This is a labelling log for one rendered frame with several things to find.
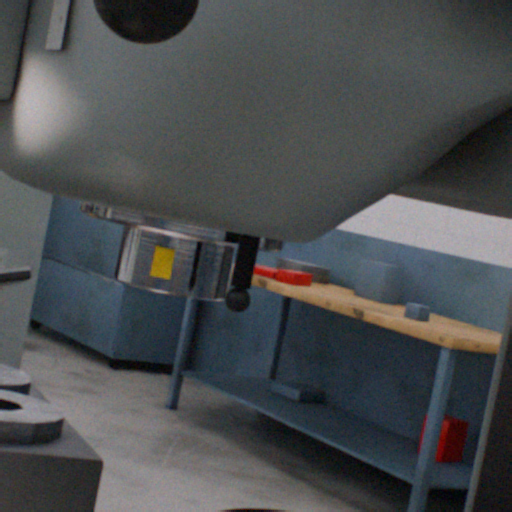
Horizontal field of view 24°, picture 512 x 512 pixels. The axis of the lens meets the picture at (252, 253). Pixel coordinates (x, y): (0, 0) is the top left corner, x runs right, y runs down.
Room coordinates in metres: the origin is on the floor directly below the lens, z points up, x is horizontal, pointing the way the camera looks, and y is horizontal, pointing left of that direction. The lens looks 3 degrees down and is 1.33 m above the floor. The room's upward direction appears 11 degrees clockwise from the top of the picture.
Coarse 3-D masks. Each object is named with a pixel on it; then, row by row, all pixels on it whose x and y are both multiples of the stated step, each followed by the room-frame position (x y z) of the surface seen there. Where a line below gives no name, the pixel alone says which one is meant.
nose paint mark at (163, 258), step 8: (160, 248) 0.47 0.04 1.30; (168, 248) 0.47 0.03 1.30; (160, 256) 0.47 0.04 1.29; (168, 256) 0.47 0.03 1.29; (152, 264) 0.47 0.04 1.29; (160, 264) 0.47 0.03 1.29; (168, 264) 0.47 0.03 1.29; (152, 272) 0.47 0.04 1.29; (160, 272) 0.47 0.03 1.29; (168, 272) 0.47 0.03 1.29
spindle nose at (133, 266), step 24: (144, 240) 0.47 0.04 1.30; (168, 240) 0.47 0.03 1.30; (192, 240) 0.47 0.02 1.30; (120, 264) 0.48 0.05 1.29; (144, 264) 0.47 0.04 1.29; (192, 264) 0.47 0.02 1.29; (216, 264) 0.48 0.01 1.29; (144, 288) 0.47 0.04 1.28; (168, 288) 0.47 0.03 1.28; (192, 288) 0.47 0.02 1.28; (216, 288) 0.48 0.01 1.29
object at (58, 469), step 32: (0, 384) 0.80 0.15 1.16; (32, 384) 0.89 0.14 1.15; (0, 416) 0.71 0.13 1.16; (32, 416) 0.73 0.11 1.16; (0, 448) 0.69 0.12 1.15; (32, 448) 0.70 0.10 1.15; (64, 448) 0.72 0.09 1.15; (0, 480) 0.69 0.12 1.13; (32, 480) 0.69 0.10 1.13; (64, 480) 0.70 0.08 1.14; (96, 480) 0.71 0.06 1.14
